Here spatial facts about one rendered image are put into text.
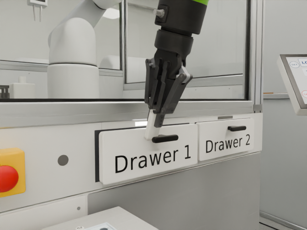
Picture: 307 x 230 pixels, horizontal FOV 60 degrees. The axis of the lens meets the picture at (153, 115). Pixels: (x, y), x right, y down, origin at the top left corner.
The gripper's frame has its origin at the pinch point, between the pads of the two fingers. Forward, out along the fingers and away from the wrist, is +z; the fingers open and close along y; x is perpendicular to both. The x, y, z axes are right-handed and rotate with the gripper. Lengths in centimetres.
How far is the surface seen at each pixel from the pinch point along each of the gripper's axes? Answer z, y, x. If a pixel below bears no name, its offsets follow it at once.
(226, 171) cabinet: 18.9, 0.7, 35.9
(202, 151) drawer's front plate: 10.2, -0.6, 21.5
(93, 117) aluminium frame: 0.2, -6.0, -11.8
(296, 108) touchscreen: -2, 0, 72
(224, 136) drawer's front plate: 7.0, -1.8, 31.8
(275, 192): 85, -28, 174
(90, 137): 4.2, -4.7, -12.5
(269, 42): -26, -78, 174
